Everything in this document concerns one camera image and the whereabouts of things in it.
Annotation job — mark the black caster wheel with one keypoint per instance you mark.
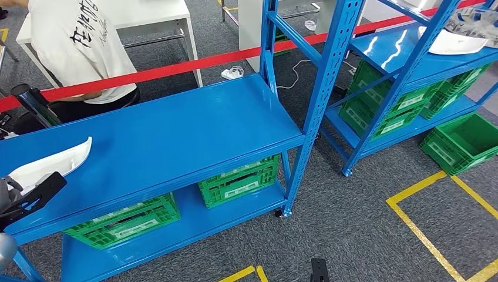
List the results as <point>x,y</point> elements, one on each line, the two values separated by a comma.
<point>279,213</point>

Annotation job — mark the silver wheel hub cover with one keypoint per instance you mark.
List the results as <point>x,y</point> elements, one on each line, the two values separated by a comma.
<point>478,23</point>

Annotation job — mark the person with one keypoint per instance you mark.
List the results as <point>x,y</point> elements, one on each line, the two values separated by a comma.
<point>77,46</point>

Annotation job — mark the black stanchion post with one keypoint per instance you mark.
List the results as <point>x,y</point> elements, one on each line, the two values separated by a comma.
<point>33,105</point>

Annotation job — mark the black round stool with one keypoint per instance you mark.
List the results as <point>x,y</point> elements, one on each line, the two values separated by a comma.
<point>130,99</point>

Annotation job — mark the clear plastic wrapper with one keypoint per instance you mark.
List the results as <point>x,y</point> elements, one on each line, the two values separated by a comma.
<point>310,25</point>

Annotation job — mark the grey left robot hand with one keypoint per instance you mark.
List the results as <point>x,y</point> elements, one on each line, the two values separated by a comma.
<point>7,190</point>

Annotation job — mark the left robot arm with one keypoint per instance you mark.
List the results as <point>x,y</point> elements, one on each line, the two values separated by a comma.
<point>6,251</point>

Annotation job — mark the blue metal shelf rack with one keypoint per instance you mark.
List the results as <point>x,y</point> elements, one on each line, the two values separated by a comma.
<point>175,128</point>
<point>389,46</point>

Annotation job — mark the open green plastic crate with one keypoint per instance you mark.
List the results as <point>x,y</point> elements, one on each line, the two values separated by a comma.
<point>281,39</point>
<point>467,144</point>

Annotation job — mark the white curved shell part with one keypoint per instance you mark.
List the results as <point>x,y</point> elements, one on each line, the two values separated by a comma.
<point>455,44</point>
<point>50,163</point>

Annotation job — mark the white power strip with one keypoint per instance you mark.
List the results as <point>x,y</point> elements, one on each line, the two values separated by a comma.
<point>229,73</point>

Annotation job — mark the black left wrist bracket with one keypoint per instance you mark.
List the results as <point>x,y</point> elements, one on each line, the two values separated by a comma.
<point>42,190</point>

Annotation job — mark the folded green plastic crate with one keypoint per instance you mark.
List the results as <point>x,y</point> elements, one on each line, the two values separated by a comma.
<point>367,78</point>
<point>124,225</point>
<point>237,183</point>
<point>467,79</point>
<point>439,105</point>
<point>354,116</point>

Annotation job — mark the red barrier belt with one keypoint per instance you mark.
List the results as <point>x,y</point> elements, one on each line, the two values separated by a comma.
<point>155,72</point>

